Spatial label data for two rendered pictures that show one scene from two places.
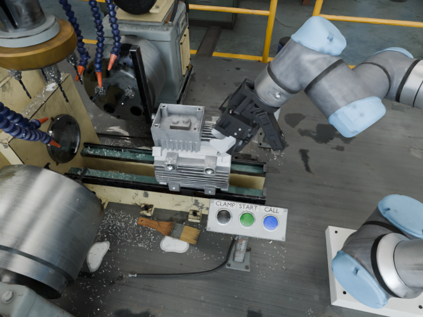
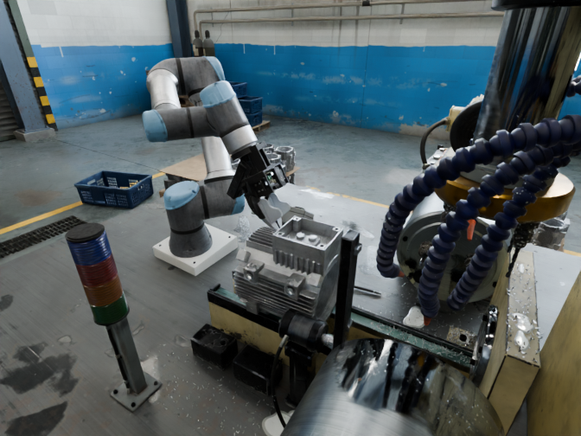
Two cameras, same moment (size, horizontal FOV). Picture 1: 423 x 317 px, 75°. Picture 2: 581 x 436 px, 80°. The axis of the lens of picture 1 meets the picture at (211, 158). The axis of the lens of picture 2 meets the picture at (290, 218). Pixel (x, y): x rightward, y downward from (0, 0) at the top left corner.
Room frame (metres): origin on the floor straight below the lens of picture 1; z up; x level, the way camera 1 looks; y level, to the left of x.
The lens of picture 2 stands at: (1.13, 0.28, 1.51)
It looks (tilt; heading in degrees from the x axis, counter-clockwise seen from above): 28 degrees down; 202
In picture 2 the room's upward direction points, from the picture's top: straight up
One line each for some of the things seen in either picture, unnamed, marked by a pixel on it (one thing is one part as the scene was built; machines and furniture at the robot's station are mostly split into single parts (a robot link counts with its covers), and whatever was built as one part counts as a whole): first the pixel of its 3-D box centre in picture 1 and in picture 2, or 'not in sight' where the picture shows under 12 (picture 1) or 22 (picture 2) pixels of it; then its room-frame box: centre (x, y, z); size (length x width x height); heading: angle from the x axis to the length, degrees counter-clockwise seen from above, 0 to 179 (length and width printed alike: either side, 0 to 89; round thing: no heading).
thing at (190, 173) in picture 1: (196, 153); (291, 275); (0.53, 0.04, 1.01); 0.20 x 0.19 x 0.19; 83
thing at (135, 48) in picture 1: (143, 88); (343, 299); (0.69, 0.20, 1.12); 0.04 x 0.03 x 0.26; 82
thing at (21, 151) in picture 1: (52, 146); (514, 375); (0.60, 0.50, 0.97); 0.30 x 0.11 x 0.34; 172
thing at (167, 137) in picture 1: (180, 127); (308, 246); (0.53, 0.08, 1.11); 0.12 x 0.11 x 0.07; 83
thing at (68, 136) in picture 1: (65, 138); (482, 343); (0.59, 0.44, 1.01); 0.15 x 0.02 x 0.15; 172
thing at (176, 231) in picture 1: (168, 228); not in sight; (0.40, 0.14, 0.80); 0.21 x 0.05 x 0.01; 73
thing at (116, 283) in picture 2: not in sight; (103, 286); (0.79, -0.23, 1.10); 0.06 x 0.06 x 0.04
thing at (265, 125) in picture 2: not in sight; (228, 106); (-4.29, -3.09, 0.39); 1.20 x 0.80 x 0.79; 87
